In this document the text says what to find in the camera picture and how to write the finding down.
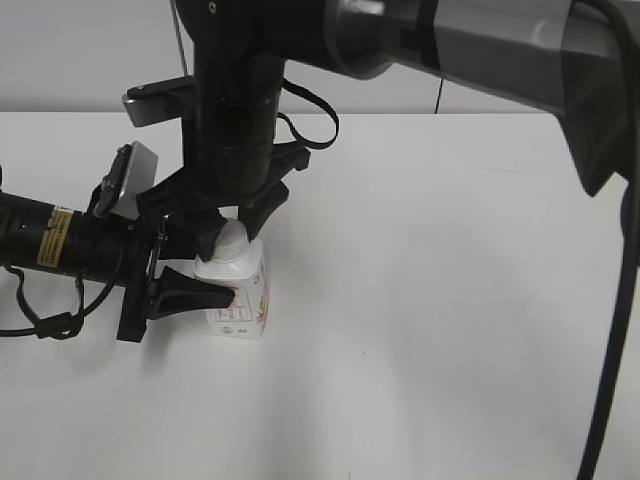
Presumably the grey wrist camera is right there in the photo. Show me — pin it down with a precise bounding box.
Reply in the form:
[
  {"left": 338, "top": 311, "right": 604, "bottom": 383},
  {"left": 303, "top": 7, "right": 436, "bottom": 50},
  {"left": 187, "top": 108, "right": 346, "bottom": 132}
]
[
  {"left": 89, "top": 141, "right": 159, "bottom": 220},
  {"left": 122, "top": 75, "right": 195, "bottom": 128}
]

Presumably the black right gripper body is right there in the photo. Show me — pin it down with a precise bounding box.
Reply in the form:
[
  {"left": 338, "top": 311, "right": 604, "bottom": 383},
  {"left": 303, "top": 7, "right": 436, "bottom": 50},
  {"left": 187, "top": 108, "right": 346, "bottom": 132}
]
[{"left": 137, "top": 75, "right": 310, "bottom": 220}]

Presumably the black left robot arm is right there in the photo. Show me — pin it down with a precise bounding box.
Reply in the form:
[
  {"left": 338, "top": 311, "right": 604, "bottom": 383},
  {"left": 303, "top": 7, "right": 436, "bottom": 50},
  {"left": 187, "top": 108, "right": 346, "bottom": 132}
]
[{"left": 1, "top": 193, "right": 235, "bottom": 343}]

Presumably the white round bottle cap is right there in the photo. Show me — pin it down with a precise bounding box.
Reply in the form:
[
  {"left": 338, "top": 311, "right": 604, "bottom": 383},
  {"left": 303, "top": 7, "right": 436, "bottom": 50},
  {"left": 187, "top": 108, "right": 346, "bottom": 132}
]
[{"left": 211, "top": 219, "right": 250, "bottom": 262}]

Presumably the white yili changqing bottle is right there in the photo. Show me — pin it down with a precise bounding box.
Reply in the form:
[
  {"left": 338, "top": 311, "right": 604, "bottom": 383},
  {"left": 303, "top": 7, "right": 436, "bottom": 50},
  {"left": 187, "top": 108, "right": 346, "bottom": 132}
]
[{"left": 193, "top": 239, "right": 269, "bottom": 339}]

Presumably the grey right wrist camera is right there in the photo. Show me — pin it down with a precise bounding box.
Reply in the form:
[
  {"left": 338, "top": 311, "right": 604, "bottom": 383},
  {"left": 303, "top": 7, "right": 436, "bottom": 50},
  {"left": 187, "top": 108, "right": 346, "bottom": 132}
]
[{"left": 122, "top": 75, "right": 195, "bottom": 128}]

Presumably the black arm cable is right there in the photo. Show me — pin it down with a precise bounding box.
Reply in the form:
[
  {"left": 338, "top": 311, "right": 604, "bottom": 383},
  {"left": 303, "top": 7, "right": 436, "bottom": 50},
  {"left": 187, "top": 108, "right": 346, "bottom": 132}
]
[
  {"left": 0, "top": 264, "right": 126, "bottom": 341},
  {"left": 277, "top": 78, "right": 341, "bottom": 150}
]

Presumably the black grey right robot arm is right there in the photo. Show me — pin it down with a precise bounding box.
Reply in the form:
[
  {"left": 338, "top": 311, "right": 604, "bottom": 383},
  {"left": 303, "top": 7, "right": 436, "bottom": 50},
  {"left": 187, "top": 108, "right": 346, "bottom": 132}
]
[{"left": 137, "top": 1, "right": 639, "bottom": 258}]

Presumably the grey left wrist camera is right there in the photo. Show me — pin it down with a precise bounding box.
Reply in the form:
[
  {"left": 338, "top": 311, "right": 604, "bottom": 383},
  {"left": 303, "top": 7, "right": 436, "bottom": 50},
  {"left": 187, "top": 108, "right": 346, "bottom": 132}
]
[{"left": 89, "top": 141, "right": 159, "bottom": 220}]

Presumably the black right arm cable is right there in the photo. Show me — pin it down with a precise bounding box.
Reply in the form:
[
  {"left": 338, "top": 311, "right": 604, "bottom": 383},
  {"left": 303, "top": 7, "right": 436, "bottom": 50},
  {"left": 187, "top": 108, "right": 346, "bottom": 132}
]
[{"left": 277, "top": 78, "right": 341, "bottom": 150}]

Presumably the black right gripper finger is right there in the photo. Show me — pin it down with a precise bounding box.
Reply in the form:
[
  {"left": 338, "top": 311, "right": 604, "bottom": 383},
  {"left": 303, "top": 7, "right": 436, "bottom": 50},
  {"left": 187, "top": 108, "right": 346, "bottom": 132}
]
[
  {"left": 177, "top": 197, "right": 226, "bottom": 261},
  {"left": 238, "top": 181, "right": 289, "bottom": 240}
]

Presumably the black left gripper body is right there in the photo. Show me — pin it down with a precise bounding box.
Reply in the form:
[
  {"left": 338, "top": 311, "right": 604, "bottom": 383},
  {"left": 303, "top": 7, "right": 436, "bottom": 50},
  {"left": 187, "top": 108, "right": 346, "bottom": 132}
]
[{"left": 67, "top": 212, "right": 158, "bottom": 343}]

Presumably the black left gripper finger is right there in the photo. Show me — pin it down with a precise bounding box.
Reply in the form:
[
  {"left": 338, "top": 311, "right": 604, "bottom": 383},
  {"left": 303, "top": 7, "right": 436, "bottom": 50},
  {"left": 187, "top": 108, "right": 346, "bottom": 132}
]
[
  {"left": 145, "top": 267, "right": 235, "bottom": 320},
  {"left": 159, "top": 219, "right": 198, "bottom": 260}
]

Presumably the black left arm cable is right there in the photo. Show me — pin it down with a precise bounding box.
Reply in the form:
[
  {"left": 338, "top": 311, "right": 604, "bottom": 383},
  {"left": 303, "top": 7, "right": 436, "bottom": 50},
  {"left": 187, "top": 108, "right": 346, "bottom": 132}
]
[{"left": 0, "top": 264, "right": 126, "bottom": 341}]

